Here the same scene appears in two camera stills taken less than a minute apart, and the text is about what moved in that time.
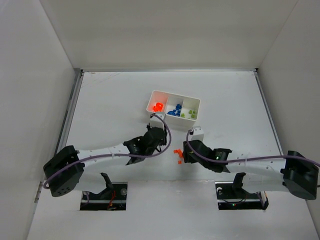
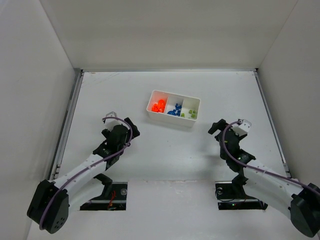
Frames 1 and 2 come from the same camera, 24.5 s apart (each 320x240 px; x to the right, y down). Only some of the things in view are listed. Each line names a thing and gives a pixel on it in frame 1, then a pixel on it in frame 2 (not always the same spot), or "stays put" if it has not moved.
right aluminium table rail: (269, 113) stays put
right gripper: (188, 152) → (217, 127)
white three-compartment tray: (177, 110) stays put
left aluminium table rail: (61, 142) stays put
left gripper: (157, 135) → (132, 126)
